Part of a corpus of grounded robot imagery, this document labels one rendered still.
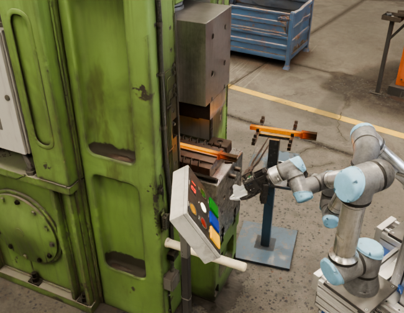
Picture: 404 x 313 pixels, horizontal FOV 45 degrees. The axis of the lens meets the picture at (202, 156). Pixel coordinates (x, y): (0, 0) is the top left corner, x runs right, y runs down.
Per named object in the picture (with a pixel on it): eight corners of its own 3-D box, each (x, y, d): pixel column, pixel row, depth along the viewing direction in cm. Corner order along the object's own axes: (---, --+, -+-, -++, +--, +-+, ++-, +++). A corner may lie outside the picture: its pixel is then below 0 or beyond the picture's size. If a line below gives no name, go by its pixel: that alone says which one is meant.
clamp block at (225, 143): (232, 149, 283) (232, 140, 280) (226, 157, 277) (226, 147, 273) (212, 145, 287) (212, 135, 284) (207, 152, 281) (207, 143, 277)
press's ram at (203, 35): (235, 77, 260) (238, 0, 238) (206, 107, 231) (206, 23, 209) (165, 64, 275) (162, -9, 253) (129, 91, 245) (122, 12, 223)
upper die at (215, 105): (225, 103, 255) (225, 86, 250) (209, 120, 240) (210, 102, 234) (155, 89, 269) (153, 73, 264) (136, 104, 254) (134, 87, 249)
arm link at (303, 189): (324, 193, 207) (313, 169, 210) (302, 200, 203) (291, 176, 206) (315, 199, 214) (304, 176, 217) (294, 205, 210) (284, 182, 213)
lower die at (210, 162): (224, 160, 274) (224, 147, 269) (209, 179, 259) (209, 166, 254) (158, 144, 289) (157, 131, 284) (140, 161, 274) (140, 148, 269)
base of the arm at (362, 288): (386, 285, 209) (390, 269, 204) (365, 303, 201) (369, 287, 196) (356, 266, 219) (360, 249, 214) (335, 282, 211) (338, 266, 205)
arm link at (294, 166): (306, 171, 206) (297, 153, 208) (282, 181, 209) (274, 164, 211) (308, 172, 213) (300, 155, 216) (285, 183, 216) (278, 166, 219)
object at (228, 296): (265, 267, 330) (265, 266, 329) (234, 334, 285) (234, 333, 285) (211, 250, 343) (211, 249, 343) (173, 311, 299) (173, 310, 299)
